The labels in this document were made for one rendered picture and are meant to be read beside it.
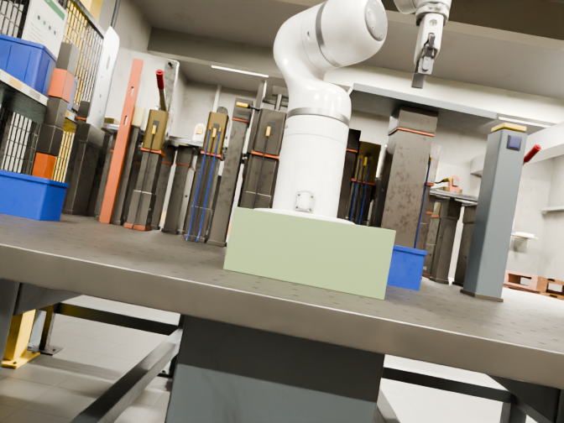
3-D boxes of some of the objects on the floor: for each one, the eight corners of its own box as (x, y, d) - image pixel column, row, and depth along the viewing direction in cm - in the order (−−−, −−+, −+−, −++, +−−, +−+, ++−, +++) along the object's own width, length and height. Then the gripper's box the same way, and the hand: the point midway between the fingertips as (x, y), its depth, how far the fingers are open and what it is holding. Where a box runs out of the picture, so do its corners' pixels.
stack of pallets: (613, 385, 344) (627, 292, 347) (527, 368, 344) (541, 276, 348) (533, 347, 454) (544, 277, 458) (467, 335, 454) (478, 265, 458)
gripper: (410, 33, 115) (400, 91, 114) (424, -3, 98) (411, 65, 97) (437, 36, 114) (427, 95, 113) (456, 0, 96) (443, 69, 96)
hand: (420, 77), depth 105 cm, fingers open, 8 cm apart
